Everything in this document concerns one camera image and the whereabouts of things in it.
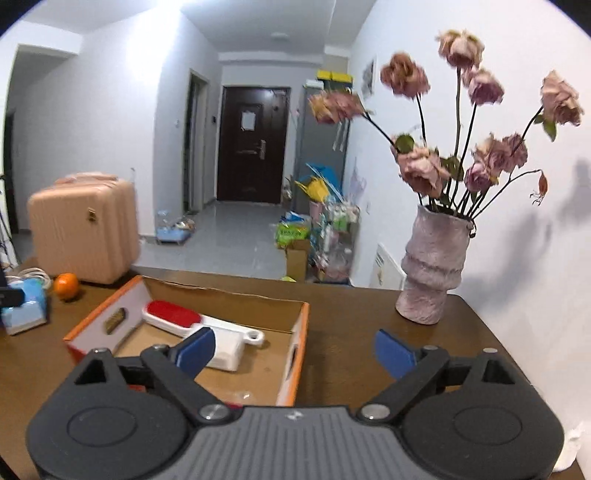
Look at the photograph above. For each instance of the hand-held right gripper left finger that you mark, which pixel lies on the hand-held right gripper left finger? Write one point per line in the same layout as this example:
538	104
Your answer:
198	350

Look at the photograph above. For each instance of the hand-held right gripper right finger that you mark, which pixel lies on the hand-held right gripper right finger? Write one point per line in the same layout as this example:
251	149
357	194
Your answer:
392	353

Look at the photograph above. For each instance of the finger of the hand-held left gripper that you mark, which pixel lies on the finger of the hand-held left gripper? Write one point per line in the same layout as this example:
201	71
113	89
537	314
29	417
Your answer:
10	297

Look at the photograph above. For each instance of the orange cardboard box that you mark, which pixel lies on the orange cardboard box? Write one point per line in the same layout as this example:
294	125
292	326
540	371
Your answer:
258	369

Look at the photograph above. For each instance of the blue tissue box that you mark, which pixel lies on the blue tissue box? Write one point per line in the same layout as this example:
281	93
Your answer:
27	309

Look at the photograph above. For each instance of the red and white lint brush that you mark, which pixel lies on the red and white lint brush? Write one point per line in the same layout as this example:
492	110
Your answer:
171	316

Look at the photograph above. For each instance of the orange fruit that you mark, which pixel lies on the orange fruit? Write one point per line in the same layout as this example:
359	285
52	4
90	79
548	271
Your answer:
66	286

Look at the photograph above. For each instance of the black tripod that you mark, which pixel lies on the black tripod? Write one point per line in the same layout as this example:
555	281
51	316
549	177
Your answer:
3	230

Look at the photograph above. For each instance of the white flat panel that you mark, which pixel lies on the white flat panel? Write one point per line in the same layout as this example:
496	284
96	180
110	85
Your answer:
388	267

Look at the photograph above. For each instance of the pink textured vase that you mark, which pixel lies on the pink textured vase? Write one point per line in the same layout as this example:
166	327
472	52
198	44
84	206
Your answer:
434	267

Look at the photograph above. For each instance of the pink ribbed suitcase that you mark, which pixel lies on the pink ribbed suitcase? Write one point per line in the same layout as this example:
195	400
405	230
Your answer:
78	226

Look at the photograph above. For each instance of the blue pet feeder tray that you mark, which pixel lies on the blue pet feeder tray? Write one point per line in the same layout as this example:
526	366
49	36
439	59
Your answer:
173	233

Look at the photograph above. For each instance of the brown cardboard box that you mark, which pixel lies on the brown cardboard box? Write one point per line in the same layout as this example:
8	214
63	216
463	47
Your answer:
296	263

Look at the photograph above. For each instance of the green plastic bag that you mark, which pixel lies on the green plastic bag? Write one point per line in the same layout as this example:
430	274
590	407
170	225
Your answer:
292	235

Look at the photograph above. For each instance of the yellow plastic bag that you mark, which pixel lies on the yellow plastic bag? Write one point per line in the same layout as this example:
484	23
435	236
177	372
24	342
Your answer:
314	189

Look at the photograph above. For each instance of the dried pink roses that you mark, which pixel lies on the dried pink roses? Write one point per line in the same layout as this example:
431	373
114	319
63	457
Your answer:
422	168

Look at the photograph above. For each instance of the crumpled white tissue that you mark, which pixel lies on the crumpled white tissue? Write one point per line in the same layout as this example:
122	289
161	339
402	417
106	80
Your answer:
569	450

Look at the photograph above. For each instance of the dark brown entrance door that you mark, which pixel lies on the dark brown entrance door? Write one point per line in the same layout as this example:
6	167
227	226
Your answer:
251	147

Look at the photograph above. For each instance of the grey refrigerator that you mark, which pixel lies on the grey refrigerator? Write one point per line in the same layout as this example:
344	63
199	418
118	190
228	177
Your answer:
318	147

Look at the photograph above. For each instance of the yellow box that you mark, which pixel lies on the yellow box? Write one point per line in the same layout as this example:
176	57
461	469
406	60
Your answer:
334	78

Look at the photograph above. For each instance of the wall poster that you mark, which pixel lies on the wall poster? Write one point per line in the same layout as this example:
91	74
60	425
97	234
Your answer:
369	78

